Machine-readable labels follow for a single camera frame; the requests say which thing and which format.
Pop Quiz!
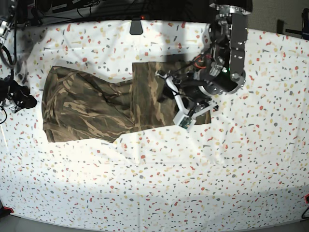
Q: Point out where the red table clamp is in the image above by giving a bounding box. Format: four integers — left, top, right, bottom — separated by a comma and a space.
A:
3, 206, 14, 214

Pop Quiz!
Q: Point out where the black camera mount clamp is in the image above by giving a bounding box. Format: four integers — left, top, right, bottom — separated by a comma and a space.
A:
129, 20, 143, 35

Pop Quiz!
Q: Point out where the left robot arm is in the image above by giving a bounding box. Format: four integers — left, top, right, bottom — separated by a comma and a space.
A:
155, 0, 253, 131

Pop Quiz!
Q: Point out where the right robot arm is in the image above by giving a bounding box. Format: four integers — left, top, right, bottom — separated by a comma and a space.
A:
0, 0, 37, 113

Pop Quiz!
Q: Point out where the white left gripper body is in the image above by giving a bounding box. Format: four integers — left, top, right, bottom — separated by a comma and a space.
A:
155, 71, 218, 131

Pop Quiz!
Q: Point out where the black power strip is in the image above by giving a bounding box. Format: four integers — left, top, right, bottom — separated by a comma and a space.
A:
43, 0, 215, 23

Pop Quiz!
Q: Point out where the camouflage T-shirt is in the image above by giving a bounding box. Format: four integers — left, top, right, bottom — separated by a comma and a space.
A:
41, 60, 212, 144

